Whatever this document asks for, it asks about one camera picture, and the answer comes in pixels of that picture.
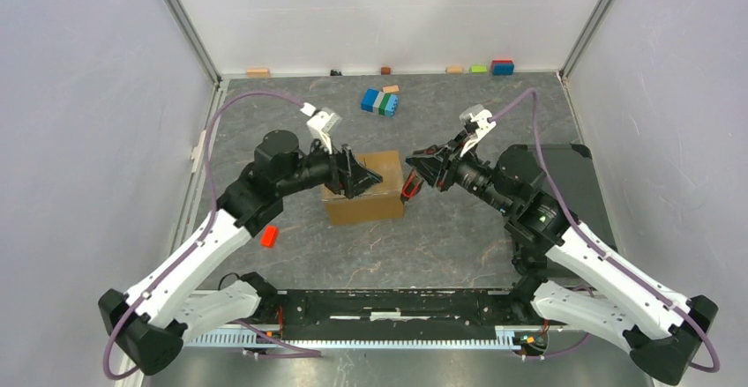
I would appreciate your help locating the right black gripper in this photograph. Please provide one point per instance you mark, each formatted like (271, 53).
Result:
(437, 164)

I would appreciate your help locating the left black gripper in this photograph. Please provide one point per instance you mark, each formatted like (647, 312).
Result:
(347, 174)

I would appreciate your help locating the brown cardboard express box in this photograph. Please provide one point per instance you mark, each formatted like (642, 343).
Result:
(380, 202)

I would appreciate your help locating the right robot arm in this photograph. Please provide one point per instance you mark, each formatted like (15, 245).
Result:
(660, 329)

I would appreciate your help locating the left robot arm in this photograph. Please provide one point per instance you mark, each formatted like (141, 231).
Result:
(152, 320)

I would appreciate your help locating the blue green block stack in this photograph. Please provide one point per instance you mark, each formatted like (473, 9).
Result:
(379, 103)

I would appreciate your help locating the small red block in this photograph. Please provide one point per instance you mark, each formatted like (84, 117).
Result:
(269, 237)

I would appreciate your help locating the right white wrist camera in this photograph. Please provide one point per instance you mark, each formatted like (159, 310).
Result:
(478, 123)

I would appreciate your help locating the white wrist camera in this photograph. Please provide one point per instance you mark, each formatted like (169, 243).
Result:
(478, 123)
(320, 124)

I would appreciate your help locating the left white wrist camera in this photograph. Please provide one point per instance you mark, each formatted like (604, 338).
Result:
(320, 124)

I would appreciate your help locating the green block at wall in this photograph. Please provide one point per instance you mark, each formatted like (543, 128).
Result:
(479, 69)

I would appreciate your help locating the red blue block at wall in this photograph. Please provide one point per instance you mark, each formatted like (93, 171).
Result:
(502, 67)

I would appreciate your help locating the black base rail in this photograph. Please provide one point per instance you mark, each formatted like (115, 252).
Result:
(370, 314)

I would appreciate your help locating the tan block at wall left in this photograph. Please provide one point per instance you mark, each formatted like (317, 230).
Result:
(258, 73)

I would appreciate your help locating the white toothed cable duct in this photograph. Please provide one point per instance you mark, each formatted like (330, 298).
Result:
(233, 336)

